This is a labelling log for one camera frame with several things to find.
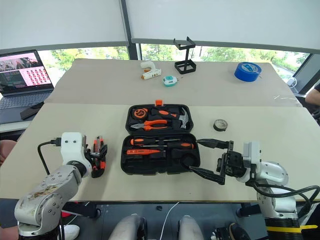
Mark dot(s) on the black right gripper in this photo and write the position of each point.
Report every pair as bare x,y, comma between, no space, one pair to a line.
233,162

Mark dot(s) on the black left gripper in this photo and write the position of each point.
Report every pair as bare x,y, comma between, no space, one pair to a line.
90,153

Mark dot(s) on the black orange utility knife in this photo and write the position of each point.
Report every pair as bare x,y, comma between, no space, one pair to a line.
100,168

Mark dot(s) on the long black orange screwdriver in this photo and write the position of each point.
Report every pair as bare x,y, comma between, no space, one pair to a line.
181,145

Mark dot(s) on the short orange black screwdriver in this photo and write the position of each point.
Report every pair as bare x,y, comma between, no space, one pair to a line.
136,141

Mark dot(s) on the orange voltage tester pen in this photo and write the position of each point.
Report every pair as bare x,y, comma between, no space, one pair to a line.
140,151

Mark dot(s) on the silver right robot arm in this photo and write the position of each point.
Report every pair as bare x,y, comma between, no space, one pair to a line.
275,172

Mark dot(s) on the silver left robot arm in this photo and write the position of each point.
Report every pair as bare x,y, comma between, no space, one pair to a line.
57,180

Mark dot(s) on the black tool case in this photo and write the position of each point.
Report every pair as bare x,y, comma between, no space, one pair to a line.
155,165

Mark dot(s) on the black electrical tape roll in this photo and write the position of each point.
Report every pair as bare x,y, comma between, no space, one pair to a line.
220,125

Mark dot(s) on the claw hammer orange grip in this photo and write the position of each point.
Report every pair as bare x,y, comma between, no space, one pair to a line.
185,120

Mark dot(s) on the black table leg foot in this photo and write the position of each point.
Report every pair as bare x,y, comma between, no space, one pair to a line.
247,210
85,210

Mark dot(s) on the black orange tape measure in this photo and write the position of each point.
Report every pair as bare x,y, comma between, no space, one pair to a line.
140,113

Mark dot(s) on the red object under table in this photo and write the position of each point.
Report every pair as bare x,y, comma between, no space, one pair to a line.
66,214

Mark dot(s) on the grey rounded robot knee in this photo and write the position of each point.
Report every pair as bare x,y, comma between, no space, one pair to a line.
128,227
191,228

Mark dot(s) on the small black floor object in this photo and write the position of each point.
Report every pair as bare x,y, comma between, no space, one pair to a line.
158,207

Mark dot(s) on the brown paper sheet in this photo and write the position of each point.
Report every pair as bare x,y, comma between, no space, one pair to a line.
112,82

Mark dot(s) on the black smartphone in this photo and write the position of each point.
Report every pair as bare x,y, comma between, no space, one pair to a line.
32,110

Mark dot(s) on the black shoe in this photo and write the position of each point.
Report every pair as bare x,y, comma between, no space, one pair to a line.
239,232

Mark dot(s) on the white sneaker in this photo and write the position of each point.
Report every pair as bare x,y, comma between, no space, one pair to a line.
71,231

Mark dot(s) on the teal white tape measure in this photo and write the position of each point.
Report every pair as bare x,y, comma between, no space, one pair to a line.
169,81

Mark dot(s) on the person's bent knee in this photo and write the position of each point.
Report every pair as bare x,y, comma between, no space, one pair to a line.
6,151

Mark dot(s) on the blue tape roll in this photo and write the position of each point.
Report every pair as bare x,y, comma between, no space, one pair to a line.
247,73

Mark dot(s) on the black phone stand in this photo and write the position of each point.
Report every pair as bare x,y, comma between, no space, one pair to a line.
185,66

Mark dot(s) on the white glue gun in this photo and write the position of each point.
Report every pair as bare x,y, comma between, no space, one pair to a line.
151,72

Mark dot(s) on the grey laptop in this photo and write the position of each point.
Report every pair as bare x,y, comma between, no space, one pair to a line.
22,75

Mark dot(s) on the white charger plug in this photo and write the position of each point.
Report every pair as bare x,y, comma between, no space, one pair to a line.
292,82

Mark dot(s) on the white roller blind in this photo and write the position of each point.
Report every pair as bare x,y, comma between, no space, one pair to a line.
225,22
62,20

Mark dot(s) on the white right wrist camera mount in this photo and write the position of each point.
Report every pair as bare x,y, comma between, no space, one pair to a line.
251,152

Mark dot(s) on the dark window post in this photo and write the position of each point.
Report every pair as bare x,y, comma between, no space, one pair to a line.
128,25

